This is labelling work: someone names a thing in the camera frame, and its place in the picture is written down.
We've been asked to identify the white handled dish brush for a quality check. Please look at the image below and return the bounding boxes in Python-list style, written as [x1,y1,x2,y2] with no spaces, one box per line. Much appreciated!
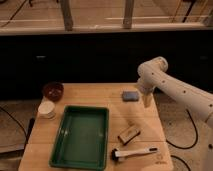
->
[111,147,158,161]

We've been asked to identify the blue sponge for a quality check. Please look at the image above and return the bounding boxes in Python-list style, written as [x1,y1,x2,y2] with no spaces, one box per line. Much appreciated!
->
[122,91,139,101]

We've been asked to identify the dark red bowl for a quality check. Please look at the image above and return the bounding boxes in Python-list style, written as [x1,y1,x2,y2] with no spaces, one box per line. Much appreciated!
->
[42,82,64,102]

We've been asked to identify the black cable on floor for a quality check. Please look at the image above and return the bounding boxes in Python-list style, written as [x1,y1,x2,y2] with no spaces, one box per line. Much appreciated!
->
[165,109,200,171]

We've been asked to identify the wooden block brush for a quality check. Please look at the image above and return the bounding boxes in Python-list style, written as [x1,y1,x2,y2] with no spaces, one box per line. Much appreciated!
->
[118,125,141,145]

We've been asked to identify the green plastic tray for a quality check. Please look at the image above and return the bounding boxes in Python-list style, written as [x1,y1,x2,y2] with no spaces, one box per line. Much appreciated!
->
[49,106,109,171]

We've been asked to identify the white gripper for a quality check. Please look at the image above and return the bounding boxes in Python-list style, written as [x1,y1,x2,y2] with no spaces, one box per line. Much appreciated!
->
[137,78,155,108]

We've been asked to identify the black cable left floor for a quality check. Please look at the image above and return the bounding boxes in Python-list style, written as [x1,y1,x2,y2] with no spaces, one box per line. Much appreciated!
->
[0,106,28,141]

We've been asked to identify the white round container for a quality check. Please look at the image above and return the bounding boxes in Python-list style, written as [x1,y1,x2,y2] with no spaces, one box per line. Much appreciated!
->
[38,101,55,119]

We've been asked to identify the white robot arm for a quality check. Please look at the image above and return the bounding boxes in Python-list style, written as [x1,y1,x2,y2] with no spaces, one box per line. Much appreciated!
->
[137,56,213,146]

